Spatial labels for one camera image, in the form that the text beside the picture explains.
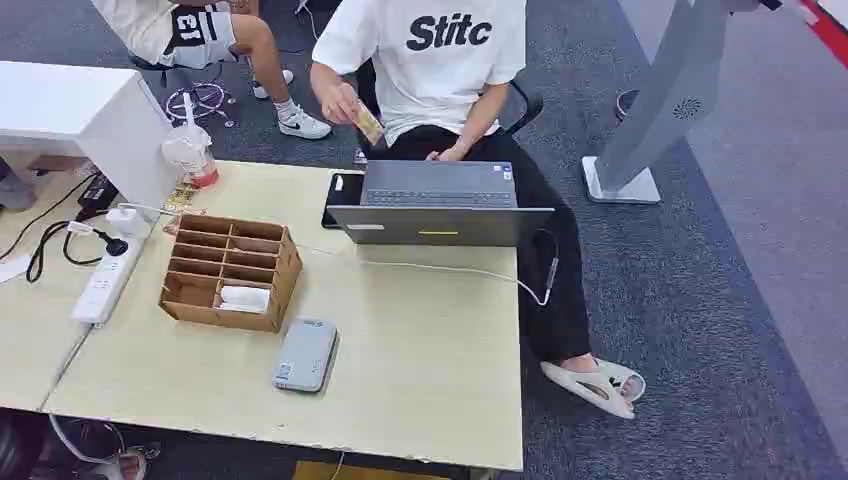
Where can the person's left hand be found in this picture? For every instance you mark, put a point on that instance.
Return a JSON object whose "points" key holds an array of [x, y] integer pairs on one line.
{"points": [[450, 154]]}

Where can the person's right hand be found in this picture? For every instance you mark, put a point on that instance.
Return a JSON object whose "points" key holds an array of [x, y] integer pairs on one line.
{"points": [[338, 100]]}

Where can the yellowish card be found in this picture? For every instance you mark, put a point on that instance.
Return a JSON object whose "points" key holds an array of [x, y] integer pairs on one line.
{"points": [[370, 124]]}

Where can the grey laptop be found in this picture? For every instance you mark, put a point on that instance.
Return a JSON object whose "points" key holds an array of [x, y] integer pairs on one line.
{"points": [[437, 205]]}

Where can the seated person in white shirt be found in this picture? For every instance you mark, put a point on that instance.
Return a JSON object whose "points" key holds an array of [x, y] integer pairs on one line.
{"points": [[437, 79]]}

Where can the black pad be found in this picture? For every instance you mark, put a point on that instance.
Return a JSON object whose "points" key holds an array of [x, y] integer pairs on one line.
{"points": [[343, 195]]}

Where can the plastic drink cup in bag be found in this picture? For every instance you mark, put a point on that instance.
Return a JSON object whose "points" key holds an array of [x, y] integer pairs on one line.
{"points": [[189, 151]]}

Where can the person in shorts and sneakers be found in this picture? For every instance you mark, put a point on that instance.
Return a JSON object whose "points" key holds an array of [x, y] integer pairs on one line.
{"points": [[192, 33]]}

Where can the loose yellowish cards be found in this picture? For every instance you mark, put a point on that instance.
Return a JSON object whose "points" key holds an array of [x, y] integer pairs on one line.
{"points": [[181, 198]]}

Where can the wooden card box with compartments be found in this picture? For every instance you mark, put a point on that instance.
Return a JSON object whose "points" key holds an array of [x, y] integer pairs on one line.
{"points": [[228, 272]]}

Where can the white card stack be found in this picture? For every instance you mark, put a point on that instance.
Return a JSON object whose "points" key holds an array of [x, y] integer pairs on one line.
{"points": [[245, 298]]}

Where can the grey floor stand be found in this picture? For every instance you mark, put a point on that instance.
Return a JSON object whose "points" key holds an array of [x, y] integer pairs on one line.
{"points": [[669, 93]]}

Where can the white charger plug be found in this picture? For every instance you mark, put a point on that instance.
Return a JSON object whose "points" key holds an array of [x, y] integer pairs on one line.
{"points": [[127, 222]]}

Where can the grey card reader device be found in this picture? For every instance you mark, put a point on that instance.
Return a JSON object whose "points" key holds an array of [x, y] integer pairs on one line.
{"points": [[306, 354]]}

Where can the black power adapter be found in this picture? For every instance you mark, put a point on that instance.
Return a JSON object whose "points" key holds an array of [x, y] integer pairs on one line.
{"points": [[98, 192]]}

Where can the white power strip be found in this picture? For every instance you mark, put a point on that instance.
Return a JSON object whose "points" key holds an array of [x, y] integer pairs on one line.
{"points": [[106, 281]]}

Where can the yellow box under table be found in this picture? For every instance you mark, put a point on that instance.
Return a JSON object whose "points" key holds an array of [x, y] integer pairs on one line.
{"points": [[371, 472]]}

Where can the white paper sheet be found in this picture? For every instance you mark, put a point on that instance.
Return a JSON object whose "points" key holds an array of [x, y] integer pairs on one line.
{"points": [[12, 268]]}

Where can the red floor strip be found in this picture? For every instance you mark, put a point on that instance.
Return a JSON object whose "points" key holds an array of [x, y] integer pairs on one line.
{"points": [[825, 26]]}

